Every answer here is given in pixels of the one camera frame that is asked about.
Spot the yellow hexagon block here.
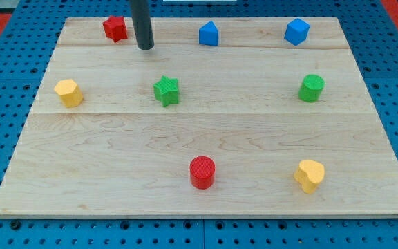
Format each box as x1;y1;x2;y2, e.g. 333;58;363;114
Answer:
54;79;84;108

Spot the blue triangle block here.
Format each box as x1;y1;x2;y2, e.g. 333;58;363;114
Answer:
198;21;219;46

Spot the yellow heart block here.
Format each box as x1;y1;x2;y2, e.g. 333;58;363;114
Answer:
293;160;325;194

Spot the red star block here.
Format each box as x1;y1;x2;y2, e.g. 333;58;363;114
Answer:
102;15;128;42

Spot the blue cube block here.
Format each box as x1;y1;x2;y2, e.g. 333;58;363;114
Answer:
284;18;310;46

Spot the green star block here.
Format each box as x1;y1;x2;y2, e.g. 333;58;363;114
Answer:
153;75;179;107

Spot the green cylinder block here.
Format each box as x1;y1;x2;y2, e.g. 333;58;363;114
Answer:
298;74;325;102

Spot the light wooden board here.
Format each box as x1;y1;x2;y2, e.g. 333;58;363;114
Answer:
0;17;398;219

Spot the red cylinder block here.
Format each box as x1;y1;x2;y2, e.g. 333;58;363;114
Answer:
189;156;216;190

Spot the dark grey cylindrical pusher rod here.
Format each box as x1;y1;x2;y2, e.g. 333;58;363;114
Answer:
129;0;154;50

